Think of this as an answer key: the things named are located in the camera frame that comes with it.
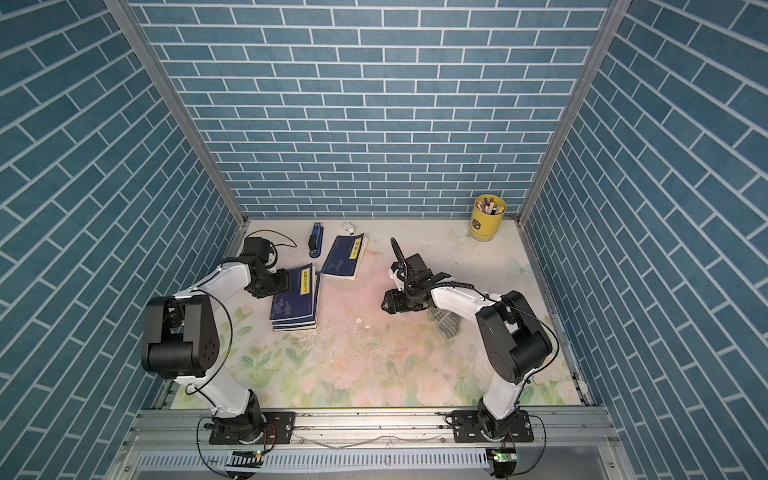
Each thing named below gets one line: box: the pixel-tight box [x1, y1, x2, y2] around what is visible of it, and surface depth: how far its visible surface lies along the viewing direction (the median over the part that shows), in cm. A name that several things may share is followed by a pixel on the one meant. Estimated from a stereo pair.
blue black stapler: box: [308, 222, 324, 259], surface depth 111 cm
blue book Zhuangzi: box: [270, 263, 316, 322], surface depth 93 cm
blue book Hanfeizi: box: [321, 233, 368, 281], surface depth 110 cm
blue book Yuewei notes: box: [269, 263, 316, 322], surface depth 93 cm
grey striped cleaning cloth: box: [426, 306, 463, 340], surface depth 92 cm
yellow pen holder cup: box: [468, 194, 507, 242], surface depth 110 cm
